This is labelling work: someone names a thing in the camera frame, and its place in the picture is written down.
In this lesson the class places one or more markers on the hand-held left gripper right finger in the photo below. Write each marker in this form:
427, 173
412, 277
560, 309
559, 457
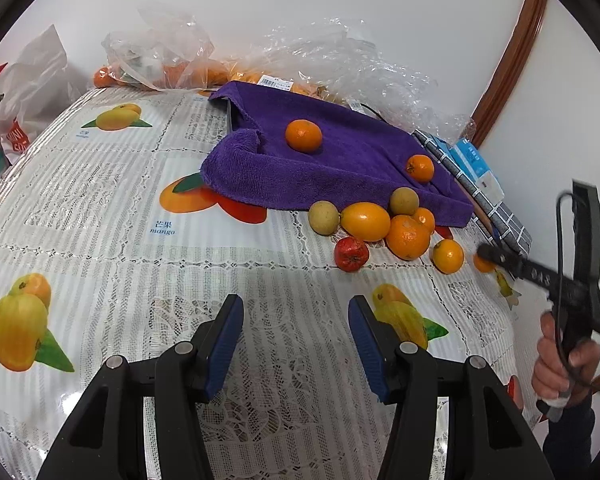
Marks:
365, 345

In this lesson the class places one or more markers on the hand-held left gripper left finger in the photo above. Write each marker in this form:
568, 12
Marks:
227, 340

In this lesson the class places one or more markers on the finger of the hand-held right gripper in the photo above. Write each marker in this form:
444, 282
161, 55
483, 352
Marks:
517, 264

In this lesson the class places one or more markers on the small mandarin orange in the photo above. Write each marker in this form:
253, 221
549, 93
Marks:
420, 167
483, 264
426, 217
448, 255

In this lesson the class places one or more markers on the red hawthorn fruit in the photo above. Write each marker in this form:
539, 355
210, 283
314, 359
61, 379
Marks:
351, 253

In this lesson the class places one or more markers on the large bumpy mandarin orange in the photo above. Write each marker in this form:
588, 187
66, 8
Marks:
407, 236

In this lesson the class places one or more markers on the oval orange kumquat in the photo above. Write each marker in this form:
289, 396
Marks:
365, 221

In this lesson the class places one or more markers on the tan longan fruit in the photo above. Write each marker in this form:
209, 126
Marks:
324, 217
404, 200

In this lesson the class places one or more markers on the purple towel lined tray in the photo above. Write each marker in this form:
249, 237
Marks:
345, 160

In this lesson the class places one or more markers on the person's right forearm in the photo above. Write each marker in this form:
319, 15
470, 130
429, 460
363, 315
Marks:
570, 445

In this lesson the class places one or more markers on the person's right hand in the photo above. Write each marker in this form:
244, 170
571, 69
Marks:
547, 370

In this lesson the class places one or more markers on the grey checked cloth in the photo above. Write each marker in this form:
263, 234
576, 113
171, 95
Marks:
505, 220

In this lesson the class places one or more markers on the brown wooden stick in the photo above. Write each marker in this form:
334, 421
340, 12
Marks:
486, 225

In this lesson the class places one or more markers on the blue tissue pack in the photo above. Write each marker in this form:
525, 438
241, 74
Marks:
477, 162

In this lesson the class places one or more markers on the fruit printed lace tablecloth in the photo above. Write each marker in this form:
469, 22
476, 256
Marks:
130, 260

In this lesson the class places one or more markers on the light blue plastic packet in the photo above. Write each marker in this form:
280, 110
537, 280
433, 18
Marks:
437, 144

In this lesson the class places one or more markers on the medium mandarin orange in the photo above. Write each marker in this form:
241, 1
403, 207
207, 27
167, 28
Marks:
304, 135

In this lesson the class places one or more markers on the large clear plastic bag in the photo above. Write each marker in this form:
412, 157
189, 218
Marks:
360, 60

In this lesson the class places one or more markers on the pile of bagged oranges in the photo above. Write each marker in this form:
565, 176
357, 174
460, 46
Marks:
200, 72

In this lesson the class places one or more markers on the white plastic shopping bag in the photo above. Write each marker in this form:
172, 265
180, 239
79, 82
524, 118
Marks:
30, 90

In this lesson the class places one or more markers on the brown wooden door frame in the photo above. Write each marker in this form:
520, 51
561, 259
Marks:
510, 60

